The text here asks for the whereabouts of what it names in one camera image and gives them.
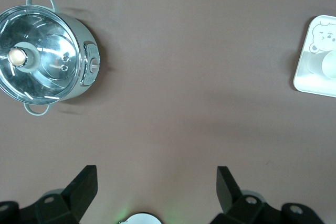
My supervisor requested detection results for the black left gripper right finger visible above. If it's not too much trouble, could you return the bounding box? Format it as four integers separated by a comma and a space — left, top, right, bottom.
209, 166, 325, 224

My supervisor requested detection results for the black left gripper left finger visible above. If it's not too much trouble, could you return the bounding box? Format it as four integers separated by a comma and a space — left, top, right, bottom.
0, 165, 99, 224

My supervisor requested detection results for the white plastic cup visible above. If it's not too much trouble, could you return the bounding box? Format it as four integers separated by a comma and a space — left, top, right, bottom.
321, 50, 336, 81

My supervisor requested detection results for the white tray with bear print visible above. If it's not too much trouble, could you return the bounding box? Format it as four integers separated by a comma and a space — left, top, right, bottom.
292, 15, 336, 98

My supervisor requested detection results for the glass pot lid with knob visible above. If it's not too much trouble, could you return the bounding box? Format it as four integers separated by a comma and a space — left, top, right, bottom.
0, 5, 82, 104

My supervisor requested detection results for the pale green electric cooking pot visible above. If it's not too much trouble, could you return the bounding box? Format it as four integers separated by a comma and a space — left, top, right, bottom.
0, 0, 102, 116

